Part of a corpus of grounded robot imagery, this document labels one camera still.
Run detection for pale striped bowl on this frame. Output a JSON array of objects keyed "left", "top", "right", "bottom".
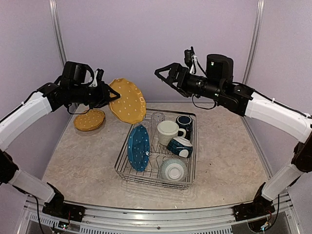
[{"left": 159, "top": 158, "right": 188, "bottom": 181}]

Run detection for aluminium front rail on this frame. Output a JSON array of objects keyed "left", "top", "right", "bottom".
[{"left": 15, "top": 194, "right": 302, "bottom": 234}]

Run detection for metal wire dish rack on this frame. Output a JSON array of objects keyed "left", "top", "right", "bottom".
[{"left": 115, "top": 108, "right": 197, "bottom": 189}]

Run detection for aluminium frame post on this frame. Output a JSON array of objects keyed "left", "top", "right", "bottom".
[
  {"left": 49, "top": 0, "right": 67, "bottom": 66},
  {"left": 242, "top": 0, "right": 265, "bottom": 84}
]

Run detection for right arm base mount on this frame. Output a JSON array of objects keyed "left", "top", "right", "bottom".
[{"left": 233, "top": 202, "right": 275, "bottom": 221}]

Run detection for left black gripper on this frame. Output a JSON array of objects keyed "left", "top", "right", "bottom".
[{"left": 70, "top": 79, "right": 120, "bottom": 109}]

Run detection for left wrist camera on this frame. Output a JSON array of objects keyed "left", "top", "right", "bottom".
[{"left": 59, "top": 61, "right": 104, "bottom": 88}]

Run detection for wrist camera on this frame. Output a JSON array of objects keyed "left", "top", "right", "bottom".
[
  {"left": 184, "top": 46, "right": 234, "bottom": 85},
  {"left": 59, "top": 61, "right": 104, "bottom": 88}
]

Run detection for teal and white bowl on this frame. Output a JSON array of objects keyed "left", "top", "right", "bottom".
[{"left": 167, "top": 136, "right": 193, "bottom": 158}]

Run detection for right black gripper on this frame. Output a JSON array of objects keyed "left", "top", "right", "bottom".
[{"left": 156, "top": 61, "right": 224, "bottom": 100}]

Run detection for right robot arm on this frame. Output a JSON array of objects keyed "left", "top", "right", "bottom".
[{"left": 155, "top": 61, "right": 312, "bottom": 216}]

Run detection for dark blue mug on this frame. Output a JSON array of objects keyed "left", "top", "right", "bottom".
[{"left": 175, "top": 115, "right": 193, "bottom": 140}]

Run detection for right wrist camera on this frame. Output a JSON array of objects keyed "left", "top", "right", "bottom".
[{"left": 184, "top": 46, "right": 234, "bottom": 85}]

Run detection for yellow polka dot plate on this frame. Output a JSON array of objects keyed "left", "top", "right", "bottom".
[
  {"left": 109, "top": 78, "right": 146, "bottom": 124},
  {"left": 74, "top": 110, "right": 105, "bottom": 132}
]

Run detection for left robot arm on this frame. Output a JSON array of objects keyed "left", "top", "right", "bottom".
[{"left": 0, "top": 81, "right": 120, "bottom": 217}]

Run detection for clear glass tumbler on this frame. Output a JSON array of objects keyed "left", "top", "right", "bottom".
[
  {"left": 151, "top": 112, "right": 165, "bottom": 130},
  {"left": 140, "top": 119, "right": 152, "bottom": 134}
]

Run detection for left aluminium frame post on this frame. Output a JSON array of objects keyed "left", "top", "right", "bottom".
[{"left": 49, "top": 0, "right": 67, "bottom": 66}]

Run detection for blue polka dot plate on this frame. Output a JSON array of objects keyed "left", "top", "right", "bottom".
[{"left": 127, "top": 124, "right": 150, "bottom": 172}]

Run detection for right aluminium frame post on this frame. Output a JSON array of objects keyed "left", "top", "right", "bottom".
[{"left": 242, "top": 0, "right": 265, "bottom": 84}]

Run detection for cream ribbed mug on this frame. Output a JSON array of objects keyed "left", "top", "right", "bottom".
[{"left": 157, "top": 120, "right": 186, "bottom": 146}]

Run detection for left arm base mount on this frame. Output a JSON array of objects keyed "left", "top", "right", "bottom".
[{"left": 42, "top": 203, "right": 85, "bottom": 222}]

